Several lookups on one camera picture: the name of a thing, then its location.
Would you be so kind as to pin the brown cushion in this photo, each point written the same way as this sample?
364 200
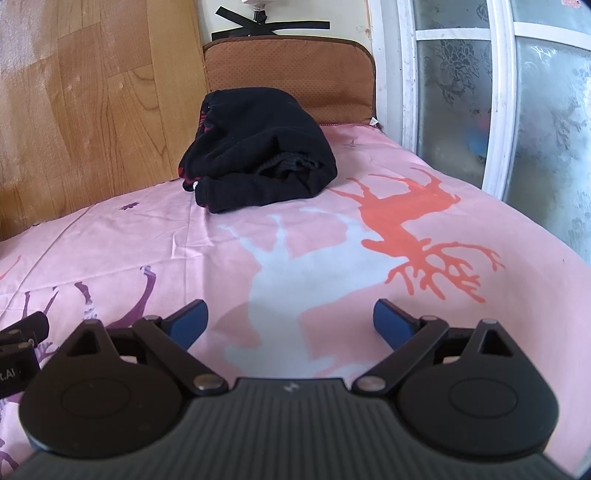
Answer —
332 83

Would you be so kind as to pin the pink deer print bedsheet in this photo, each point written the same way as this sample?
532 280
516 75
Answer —
323 240

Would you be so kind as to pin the wooden panel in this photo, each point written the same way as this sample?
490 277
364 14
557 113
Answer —
92 115

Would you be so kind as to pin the white framed frosted glass door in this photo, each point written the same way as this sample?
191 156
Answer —
498 92

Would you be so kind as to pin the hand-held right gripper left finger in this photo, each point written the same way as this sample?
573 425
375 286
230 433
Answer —
191 323

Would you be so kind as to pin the black printed garment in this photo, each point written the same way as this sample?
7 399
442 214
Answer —
263 143

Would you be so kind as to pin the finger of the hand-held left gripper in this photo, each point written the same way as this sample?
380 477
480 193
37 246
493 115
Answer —
32 325

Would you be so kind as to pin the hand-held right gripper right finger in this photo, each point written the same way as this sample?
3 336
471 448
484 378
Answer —
392 324

